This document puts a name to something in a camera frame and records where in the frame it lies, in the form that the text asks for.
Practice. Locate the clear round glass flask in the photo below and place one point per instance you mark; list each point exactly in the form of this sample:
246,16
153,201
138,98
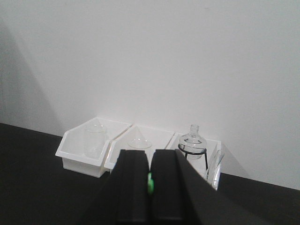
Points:
193,141

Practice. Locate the clear glass tube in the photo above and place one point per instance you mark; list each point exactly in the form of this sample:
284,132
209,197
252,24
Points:
214,170

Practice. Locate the left white plastic bin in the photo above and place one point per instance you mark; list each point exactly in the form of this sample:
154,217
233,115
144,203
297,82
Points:
71,147

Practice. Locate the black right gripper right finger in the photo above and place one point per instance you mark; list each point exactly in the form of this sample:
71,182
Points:
182,197

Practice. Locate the white plastic bin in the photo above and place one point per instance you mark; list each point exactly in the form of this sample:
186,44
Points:
159,139
71,147
199,164

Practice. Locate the short clear glass beaker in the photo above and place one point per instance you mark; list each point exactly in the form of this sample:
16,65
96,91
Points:
140,144

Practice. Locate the green plastic spoon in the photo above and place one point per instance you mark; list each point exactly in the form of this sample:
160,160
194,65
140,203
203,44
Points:
150,184

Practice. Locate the right white plastic bin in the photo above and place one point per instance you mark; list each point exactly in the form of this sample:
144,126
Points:
199,164

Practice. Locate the middle white plastic bin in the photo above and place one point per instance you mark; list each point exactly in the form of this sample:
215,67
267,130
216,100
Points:
159,139

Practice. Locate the tall clear glass beaker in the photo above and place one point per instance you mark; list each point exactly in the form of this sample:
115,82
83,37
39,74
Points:
94,140

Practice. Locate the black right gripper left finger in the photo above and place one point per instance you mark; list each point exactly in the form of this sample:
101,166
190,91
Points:
124,199

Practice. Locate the black wire tripod stand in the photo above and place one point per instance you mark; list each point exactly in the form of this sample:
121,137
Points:
201,152

